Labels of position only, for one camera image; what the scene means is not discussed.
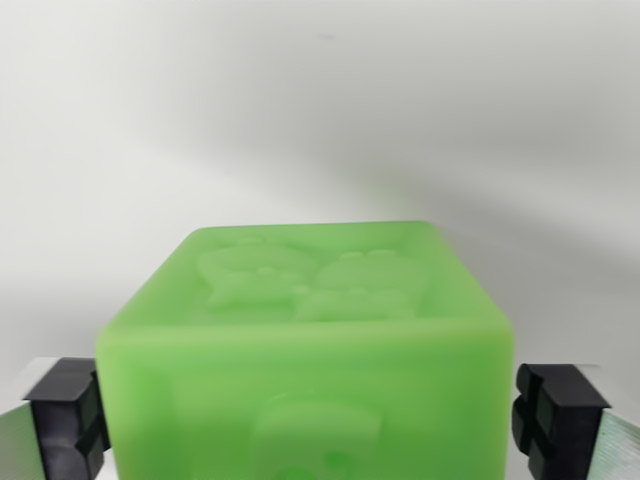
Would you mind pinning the black-padded silver gripper right finger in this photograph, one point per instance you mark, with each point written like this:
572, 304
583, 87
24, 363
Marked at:
575, 425

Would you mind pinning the green embossed cube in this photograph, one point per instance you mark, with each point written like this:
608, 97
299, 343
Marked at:
305, 390

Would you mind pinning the black-padded silver gripper left finger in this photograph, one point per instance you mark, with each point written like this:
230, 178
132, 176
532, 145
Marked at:
55, 425

